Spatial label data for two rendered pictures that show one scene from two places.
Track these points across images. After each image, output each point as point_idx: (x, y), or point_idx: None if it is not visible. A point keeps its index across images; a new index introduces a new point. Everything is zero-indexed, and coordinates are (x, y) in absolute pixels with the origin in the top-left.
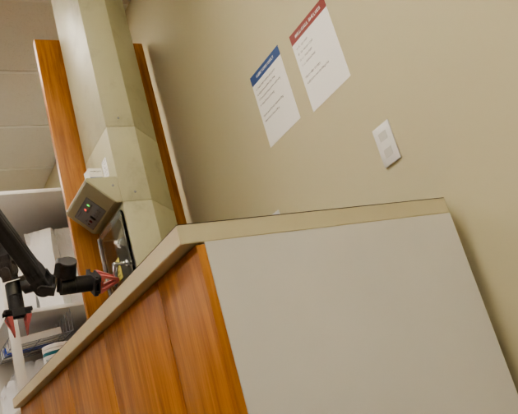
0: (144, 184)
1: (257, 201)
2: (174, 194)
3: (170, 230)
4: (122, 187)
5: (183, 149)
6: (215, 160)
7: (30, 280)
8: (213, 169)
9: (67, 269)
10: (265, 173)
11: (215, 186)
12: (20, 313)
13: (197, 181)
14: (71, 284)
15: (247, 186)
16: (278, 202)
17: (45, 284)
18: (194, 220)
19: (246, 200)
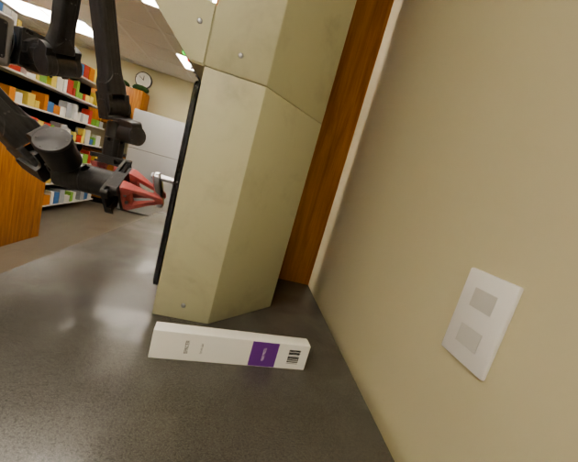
0: (267, 48)
1: (470, 203)
2: (357, 97)
3: (288, 157)
4: (218, 35)
5: (405, 31)
6: (439, 63)
7: (0, 141)
8: (425, 81)
9: (42, 155)
10: (562, 153)
11: (409, 115)
12: (107, 162)
13: (393, 93)
14: (67, 178)
15: (470, 153)
16: (541, 270)
17: (26, 159)
18: (361, 144)
19: (444, 179)
